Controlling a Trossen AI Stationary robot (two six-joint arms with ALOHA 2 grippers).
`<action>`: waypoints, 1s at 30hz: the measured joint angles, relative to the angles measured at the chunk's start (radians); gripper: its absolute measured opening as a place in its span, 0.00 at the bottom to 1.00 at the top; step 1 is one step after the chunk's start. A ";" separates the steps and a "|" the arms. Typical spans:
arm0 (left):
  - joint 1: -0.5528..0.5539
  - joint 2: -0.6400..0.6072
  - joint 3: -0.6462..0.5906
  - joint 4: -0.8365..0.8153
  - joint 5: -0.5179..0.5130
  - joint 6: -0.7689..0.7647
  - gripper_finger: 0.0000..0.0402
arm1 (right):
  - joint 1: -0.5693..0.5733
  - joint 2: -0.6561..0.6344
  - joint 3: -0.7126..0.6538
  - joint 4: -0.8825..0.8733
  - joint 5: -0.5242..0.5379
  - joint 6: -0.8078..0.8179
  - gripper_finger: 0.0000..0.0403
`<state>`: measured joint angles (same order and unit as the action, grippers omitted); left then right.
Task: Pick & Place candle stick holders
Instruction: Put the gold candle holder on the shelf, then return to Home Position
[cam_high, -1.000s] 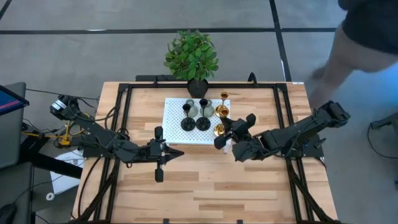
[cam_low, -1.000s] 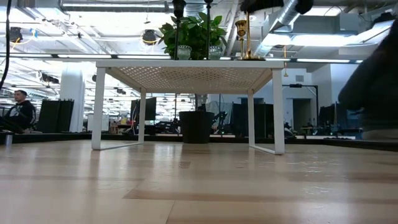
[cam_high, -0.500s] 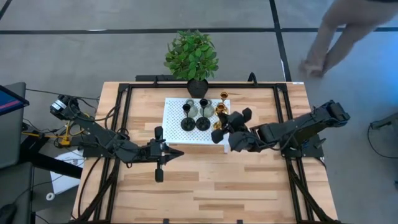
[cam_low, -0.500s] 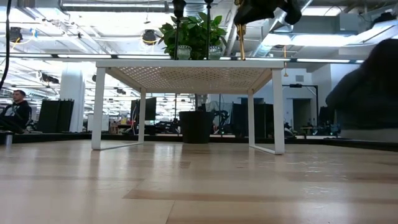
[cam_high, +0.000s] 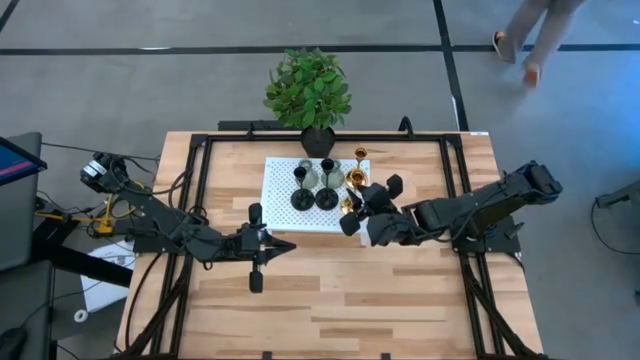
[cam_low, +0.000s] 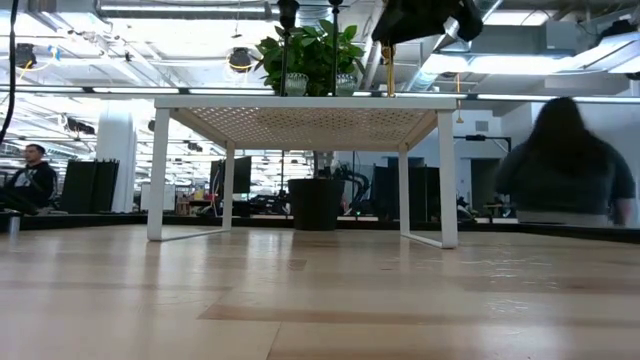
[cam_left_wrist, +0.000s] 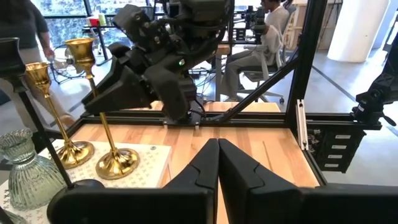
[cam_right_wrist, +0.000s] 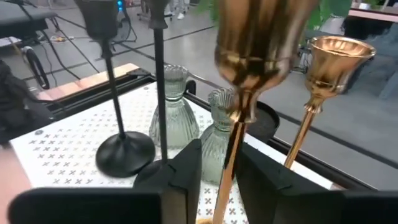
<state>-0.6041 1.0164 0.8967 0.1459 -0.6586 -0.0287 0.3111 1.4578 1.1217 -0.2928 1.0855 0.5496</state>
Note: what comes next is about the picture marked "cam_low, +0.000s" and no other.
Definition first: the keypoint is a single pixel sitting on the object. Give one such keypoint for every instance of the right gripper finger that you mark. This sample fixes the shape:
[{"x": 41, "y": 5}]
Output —
[{"x": 386, "y": 36}]

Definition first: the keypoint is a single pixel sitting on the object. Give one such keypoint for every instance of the gold candlestick holder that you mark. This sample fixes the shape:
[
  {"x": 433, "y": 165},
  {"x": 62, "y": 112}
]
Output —
[{"x": 389, "y": 70}]

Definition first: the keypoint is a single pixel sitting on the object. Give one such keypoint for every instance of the ribbed glass candle holder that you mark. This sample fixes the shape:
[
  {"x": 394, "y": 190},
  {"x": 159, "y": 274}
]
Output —
[
  {"x": 346, "y": 84},
  {"x": 296, "y": 84}
]

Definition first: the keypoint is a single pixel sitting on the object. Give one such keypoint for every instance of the black background robot arm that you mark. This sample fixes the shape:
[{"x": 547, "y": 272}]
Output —
[{"x": 357, "y": 182}]

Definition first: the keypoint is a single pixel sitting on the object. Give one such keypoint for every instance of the silver ceiling pipes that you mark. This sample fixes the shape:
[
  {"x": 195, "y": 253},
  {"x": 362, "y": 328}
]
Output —
[{"x": 370, "y": 70}]

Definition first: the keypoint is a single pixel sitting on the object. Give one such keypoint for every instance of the green leafy plant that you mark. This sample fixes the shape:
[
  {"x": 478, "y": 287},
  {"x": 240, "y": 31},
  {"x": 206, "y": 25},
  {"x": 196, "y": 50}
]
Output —
[{"x": 310, "y": 55}]

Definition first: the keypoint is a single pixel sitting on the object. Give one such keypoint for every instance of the white perforated metal shelf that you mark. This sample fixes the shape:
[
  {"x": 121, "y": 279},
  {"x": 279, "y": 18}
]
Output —
[{"x": 300, "y": 102}]

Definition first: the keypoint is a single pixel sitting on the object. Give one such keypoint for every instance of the black ceiling spotlight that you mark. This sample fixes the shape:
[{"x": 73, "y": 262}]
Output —
[
  {"x": 240, "y": 60},
  {"x": 22, "y": 55}
]

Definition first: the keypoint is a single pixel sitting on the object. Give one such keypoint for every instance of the black cabinet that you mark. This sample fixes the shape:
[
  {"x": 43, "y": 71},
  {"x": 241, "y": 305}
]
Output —
[{"x": 425, "y": 195}]

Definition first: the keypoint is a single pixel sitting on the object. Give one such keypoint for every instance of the black plant pot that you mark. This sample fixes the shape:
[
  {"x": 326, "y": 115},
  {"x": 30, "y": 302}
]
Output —
[{"x": 315, "y": 205}]

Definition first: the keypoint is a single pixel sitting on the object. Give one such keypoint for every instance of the person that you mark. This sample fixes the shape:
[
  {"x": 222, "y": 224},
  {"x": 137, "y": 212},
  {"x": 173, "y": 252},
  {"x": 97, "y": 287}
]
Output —
[
  {"x": 32, "y": 180},
  {"x": 565, "y": 170}
]

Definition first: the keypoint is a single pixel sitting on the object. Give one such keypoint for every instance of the white building column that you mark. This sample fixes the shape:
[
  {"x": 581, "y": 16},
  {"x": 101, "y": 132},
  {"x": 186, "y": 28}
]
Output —
[{"x": 115, "y": 150}]

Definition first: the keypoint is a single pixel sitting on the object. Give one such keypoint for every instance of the black partition panels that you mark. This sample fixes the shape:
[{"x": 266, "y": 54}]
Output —
[{"x": 90, "y": 187}]

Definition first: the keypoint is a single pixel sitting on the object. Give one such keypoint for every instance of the black aluminium table frame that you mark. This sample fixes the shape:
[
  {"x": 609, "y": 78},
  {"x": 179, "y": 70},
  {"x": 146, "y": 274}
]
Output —
[{"x": 75, "y": 220}]

